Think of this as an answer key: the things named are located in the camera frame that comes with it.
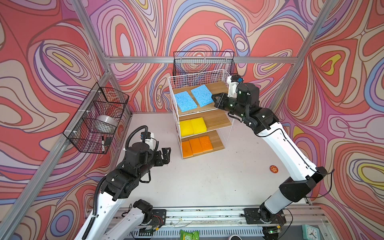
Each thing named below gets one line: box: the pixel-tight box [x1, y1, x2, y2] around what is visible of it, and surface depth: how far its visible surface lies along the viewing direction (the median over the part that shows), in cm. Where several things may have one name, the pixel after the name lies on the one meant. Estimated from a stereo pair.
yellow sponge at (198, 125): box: [190, 117, 207, 135], surface depth 79 cm
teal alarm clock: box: [302, 224, 321, 240], surface depth 69 cm
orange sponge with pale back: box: [182, 140, 194, 159], surface depth 97 cm
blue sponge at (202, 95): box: [190, 84, 214, 108], surface depth 69 cm
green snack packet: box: [179, 229, 200, 240], surface depth 69 cm
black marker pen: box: [101, 136, 105, 153], surface depth 73 cm
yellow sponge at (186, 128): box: [179, 119, 194, 137], surface depth 79 cm
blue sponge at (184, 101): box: [174, 91, 198, 113], surface depth 68 cm
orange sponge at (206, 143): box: [199, 136, 213, 152], surface depth 101 cm
